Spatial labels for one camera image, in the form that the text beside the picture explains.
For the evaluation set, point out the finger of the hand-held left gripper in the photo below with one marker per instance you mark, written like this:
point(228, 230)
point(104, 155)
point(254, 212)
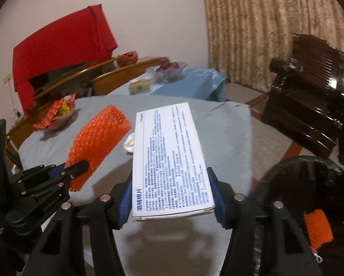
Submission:
point(77, 168)
point(55, 171)

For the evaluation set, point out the red gold-print snack packet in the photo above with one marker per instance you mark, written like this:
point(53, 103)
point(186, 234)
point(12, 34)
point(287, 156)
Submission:
point(47, 118)

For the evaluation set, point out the plain red snack packet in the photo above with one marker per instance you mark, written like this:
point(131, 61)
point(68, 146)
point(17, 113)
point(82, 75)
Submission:
point(70, 100)

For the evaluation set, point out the black television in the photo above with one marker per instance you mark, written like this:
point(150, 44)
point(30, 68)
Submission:
point(54, 77)

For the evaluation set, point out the dark wooden armchair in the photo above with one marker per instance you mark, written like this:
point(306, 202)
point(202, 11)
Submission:
point(307, 100)

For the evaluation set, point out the crumpled white tissue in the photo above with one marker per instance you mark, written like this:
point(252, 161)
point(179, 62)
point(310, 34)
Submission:
point(129, 143)

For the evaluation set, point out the curved-back wooden chair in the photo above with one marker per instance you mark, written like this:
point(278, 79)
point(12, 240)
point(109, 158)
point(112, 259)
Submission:
point(123, 74)
point(19, 129)

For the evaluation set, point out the light blue table cover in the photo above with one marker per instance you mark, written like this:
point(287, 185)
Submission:
point(195, 86)

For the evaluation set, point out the beige patterned curtain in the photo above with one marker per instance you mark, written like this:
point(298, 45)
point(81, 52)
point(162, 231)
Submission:
point(261, 28)

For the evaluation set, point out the glass snack bowl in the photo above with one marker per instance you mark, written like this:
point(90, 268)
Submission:
point(61, 122)

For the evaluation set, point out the black trash bin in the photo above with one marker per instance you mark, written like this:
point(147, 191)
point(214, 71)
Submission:
point(304, 178)

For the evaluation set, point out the orange foam mesh sheet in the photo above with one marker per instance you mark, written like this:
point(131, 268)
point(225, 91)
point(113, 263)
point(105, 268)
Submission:
point(100, 138)

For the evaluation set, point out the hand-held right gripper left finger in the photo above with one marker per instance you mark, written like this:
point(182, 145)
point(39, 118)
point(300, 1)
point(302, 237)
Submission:
point(126, 198)

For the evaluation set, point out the white printed cardboard box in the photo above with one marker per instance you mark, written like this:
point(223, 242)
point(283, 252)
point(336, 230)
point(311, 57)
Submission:
point(169, 161)

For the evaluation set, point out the red cloth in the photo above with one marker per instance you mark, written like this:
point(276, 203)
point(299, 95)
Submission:
point(59, 43)

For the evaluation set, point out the white wall socket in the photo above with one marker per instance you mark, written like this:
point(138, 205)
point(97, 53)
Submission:
point(7, 79)

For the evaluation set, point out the crumpled red shopping bag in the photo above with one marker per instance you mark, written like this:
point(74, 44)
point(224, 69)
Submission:
point(126, 58)

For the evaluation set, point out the orange foam mesh sleeve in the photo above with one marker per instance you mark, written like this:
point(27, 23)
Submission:
point(318, 227)

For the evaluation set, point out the gold tissue box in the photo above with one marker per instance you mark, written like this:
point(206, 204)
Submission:
point(139, 87)

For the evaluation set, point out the dark red apple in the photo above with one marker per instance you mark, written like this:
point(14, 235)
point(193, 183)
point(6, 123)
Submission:
point(164, 63)

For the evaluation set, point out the glass fruit bowl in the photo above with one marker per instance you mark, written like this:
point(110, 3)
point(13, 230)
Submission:
point(167, 74)

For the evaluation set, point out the yellow snack packet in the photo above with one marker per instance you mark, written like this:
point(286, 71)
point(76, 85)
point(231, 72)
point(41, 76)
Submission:
point(64, 107)

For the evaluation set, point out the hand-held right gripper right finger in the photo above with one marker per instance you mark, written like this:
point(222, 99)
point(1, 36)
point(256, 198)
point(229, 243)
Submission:
point(219, 198)

